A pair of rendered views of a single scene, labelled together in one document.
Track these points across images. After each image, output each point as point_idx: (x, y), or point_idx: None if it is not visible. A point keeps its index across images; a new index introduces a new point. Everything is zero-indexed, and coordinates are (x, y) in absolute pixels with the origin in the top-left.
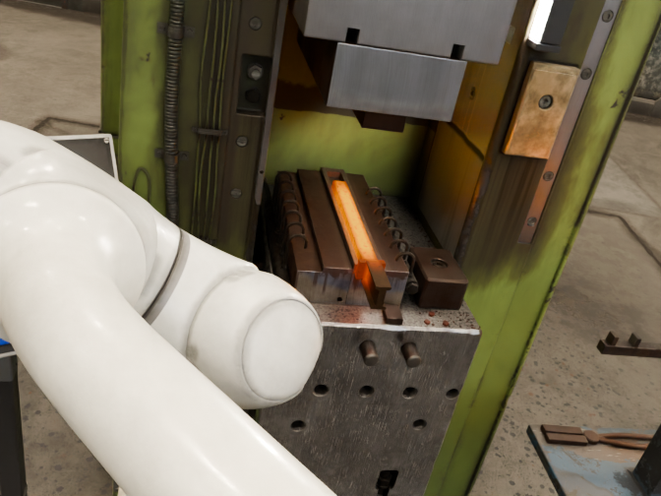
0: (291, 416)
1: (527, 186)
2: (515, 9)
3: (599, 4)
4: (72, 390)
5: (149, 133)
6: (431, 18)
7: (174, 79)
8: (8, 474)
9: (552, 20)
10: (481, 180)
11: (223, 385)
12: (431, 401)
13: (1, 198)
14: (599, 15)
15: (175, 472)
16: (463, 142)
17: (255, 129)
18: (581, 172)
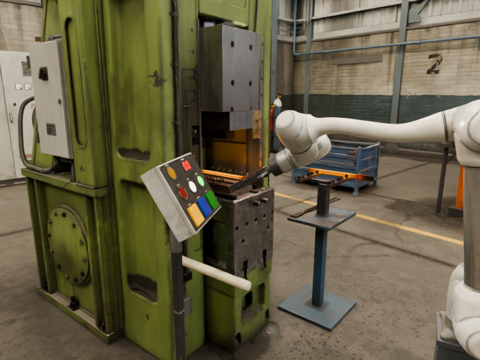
0: (241, 238)
1: (257, 148)
2: None
3: (259, 92)
4: (349, 123)
5: (172, 159)
6: (245, 101)
7: (180, 137)
8: (181, 297)
9: None
10: (248, 149)
11: (326, 146)
12: (268, 217)
13: (308, 116)
14: (260, 95)
15: (366, 123)
16: (231, 143)
17: (197, 149)
18: (266, 140)
